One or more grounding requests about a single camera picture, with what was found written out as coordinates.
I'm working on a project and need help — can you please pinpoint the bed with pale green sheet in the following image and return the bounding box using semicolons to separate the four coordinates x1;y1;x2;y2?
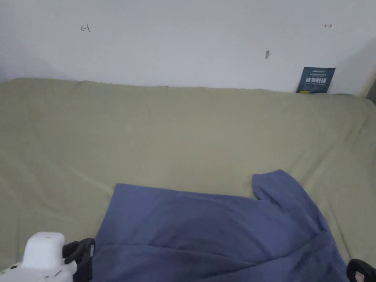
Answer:
0;77;376;282

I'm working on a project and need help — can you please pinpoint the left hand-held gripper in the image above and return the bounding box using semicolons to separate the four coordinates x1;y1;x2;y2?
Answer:
0;232;96;282

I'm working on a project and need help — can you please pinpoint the dark blue sign card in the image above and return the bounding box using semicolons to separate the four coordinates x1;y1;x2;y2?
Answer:
296;67;336;94

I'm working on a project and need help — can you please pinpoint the dark blue shirt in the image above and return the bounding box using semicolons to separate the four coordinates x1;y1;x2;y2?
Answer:
89;169;351;282

